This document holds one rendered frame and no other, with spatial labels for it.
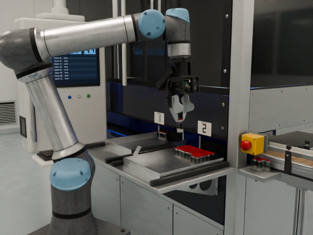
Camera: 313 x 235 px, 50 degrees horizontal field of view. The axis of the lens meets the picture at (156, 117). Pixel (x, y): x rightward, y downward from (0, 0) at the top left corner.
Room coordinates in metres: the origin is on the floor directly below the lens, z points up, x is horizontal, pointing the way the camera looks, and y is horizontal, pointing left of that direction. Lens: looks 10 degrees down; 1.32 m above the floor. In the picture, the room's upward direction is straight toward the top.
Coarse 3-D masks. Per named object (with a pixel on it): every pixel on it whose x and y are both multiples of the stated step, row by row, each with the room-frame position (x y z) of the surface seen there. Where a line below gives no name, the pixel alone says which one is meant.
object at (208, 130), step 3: (198, 123) 1.52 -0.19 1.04; (201, 123) 1.50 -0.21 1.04; (204, 123) 1.48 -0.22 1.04; (207, 123) 1.47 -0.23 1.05; (210, 123) 1.46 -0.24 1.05; (198, 126) 1.51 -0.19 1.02; (201, 126) 1.50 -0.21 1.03; (204, 126) 1.48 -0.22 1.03; (207, 126) 1.47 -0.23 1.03; (210, 126) 1.46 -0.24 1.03; (198, 129) 1.51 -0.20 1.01; (201, 129) 1.50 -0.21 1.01; (204, 129) 1.48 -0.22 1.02; (207, 129) 1.47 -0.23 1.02; (210, 129) 1.46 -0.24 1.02; (198, 132) 1.51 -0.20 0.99; (201, 132) 1.50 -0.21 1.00; (207, 132) 1.47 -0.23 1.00; (210, 132) 1.45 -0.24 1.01; (207, 135) 1.47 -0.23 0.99; (210, 135) 1.45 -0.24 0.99
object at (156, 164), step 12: (132, 156) 1.40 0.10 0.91; (144, 156) 1.44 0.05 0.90; (156, 156) 1.48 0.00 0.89; (168, 156) 1.51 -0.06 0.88; (132, 168) 1.32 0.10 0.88; (144, 168) 1.25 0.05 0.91; (156, 168) 1.33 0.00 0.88; (168, 168) 1.33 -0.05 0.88; (180, 168) 1.23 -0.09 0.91; (192, 168) 1.27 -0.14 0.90
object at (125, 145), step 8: (128, 136) 1.79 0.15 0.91; (136, 136) 1.82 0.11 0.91; (144, 136) 1.85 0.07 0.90; (152, 136) 1.89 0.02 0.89; (112, 144) 1.64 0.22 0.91; (120, 144) 1.74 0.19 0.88; (128, 144) 1.74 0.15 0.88; (136, 144) 1.74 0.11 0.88; (144, 144) 1.74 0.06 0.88; (152, 144) 1.74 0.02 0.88; (160, 144) 1.74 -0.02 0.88; (168, 144) 1.63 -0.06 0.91; (176, 144) 1.66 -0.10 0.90; (184, 144) 1.70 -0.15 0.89; (128, 152) 1.52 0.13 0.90
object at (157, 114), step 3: (156, 114) 1.78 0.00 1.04; (159, 114) 1.76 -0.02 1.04; (162, 114) 1.74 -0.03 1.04; (156, 117) 1.78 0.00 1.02; (159, 117) 1.76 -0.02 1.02; (162, 117) 1.74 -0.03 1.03; (156, 120) 1.78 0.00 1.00; (159, 120) 1.76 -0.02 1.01; (162, 120) 1.74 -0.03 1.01; (159, 123) 1.76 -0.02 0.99; (162, 123) 1.74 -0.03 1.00
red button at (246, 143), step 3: (243, 141) 1.27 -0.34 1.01; (246, 141) 1.26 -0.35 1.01; (240, 144) 1.28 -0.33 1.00; (243, 144) 1.26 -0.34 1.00; (246, 144) 1.26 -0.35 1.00; (249, 144) 1.26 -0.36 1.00; (243, 147) 1.26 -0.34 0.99; (246, 147) 1.25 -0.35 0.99; (249, 147) 1.26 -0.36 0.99; (246, 150) 1.26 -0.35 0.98
